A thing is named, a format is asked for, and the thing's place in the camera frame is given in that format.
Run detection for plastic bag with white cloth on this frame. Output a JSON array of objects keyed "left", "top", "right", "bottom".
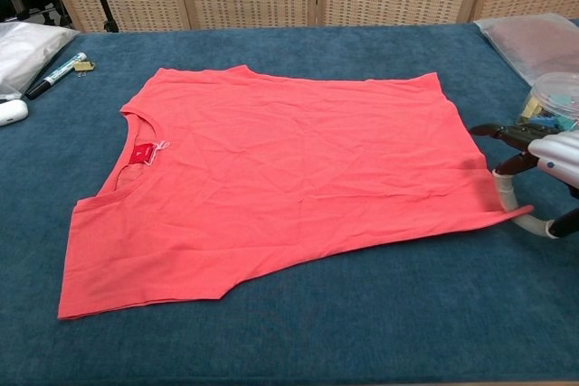
[{"left": 0, "top": 22, "right": 81, "bottom": 101}]

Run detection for white earbuds case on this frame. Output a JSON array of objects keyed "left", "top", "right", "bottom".
[{"left": 0, "top": 99, "right": 29, "bottom": 127}]

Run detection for black white marker pen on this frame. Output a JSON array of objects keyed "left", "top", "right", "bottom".
[{"left": 24, "top": 52, "right": 88, "bottom": 100}]

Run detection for clear jar of binder clips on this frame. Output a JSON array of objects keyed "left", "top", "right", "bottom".
[{"left": 515, "top": 71, "right": 579, "bottom": 134}]

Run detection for blue carpet table mat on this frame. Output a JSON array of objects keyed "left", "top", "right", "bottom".
[{"left": 0, "top": 19, "right": 579, "bottom": 386}]

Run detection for coral red sleeveless shirt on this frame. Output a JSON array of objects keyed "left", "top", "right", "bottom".
[{"left": 56, "top": 66, "right": 535, "bottom": 322}]

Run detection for plastic bag with maroon cloth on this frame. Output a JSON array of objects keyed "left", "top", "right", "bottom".
[{"left": 473, "top": 13, "right": 579, "bottom": 88}]

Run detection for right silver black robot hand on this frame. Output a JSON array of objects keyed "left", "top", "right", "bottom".
[{"left": 469, "top": 122, "right": 579, "bottom": 240}]

